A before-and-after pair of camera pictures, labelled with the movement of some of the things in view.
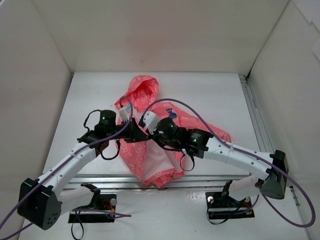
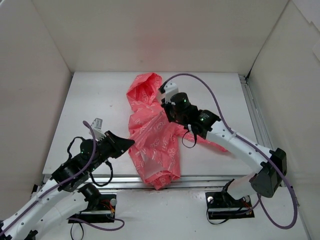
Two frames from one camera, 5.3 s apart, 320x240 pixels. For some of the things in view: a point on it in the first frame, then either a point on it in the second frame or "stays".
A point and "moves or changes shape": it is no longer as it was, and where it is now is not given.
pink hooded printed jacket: [155, 164] moves or changes shape
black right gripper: [155, 137] to [169, 111]
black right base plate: [222, 207] stays
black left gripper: [135, 131] to [110, 145]
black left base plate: [104, 212] stays
